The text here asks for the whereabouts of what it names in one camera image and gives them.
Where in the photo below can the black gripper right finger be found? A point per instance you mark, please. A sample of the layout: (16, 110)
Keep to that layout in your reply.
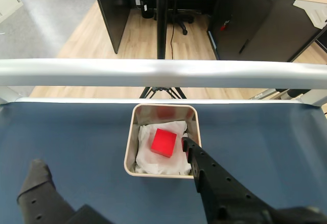
(222, 196)

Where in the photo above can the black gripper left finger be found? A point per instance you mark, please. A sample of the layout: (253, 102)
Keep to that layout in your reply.
(41, 198)

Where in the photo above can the red cube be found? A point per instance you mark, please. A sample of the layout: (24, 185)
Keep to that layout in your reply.
(163, 142)

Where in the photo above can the square metal box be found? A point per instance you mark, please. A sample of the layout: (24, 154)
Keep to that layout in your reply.
(129, 144)

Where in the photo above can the grey-blue table mat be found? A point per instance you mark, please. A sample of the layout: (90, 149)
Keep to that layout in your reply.
(76, 137)

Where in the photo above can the white crumpled tissue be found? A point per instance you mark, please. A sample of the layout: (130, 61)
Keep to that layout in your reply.
(153, 164)

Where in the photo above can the black tripod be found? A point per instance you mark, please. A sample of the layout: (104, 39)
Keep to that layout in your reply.
(176, 92)

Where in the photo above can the black desk cabinet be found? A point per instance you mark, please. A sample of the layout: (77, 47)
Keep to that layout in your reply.
(255, 24)

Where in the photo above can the black chair base with casters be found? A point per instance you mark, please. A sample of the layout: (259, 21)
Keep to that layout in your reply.
(181, 20)

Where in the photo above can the black cylindrical bin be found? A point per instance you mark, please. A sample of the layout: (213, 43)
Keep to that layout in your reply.
(147, 10)

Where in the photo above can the black desk partition panel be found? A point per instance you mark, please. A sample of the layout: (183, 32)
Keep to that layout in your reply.
(112, 9)

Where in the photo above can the silver metal table rail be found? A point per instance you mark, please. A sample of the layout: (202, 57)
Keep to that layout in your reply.
(153, 73)

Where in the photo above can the black vertical post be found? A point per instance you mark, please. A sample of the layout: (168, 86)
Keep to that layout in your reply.
(162, 17)

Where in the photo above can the white desk bracket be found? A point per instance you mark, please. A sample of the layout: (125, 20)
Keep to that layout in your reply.
(314, 13)

